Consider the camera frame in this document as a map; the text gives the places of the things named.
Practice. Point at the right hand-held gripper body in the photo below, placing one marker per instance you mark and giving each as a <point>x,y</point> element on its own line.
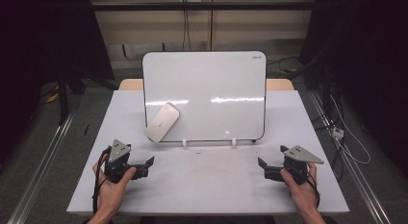
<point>300,155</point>

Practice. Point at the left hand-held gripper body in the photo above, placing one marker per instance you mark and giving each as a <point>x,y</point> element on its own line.
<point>119,150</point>

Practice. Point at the white whiteboard eraser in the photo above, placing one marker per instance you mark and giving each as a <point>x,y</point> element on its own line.
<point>162,122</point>

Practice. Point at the white whiteboard with black rim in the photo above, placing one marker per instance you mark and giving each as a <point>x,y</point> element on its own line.
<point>208,83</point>

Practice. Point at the person's right hand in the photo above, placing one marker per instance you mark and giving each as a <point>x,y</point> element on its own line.
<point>303,195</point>

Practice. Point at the person's left hand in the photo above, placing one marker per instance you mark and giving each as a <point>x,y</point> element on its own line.
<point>110,195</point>

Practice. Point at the small black pen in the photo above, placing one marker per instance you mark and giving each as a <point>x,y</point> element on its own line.
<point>86,129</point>

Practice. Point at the white power strip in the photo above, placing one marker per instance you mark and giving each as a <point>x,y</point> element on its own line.
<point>337,133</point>

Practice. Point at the white board stand clip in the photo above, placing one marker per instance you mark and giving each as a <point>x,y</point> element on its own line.
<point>234,141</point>
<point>184,143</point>

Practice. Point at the black metal stand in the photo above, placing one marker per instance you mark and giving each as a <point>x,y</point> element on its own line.
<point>63,99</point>

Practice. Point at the dark curtain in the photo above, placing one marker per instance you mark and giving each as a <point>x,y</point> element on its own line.
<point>369,57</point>

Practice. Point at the black horizontal metal bar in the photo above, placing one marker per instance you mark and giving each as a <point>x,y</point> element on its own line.
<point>198,6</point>

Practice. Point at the metal floor rail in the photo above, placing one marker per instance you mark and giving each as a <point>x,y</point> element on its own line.
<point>349,160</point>
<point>41,166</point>

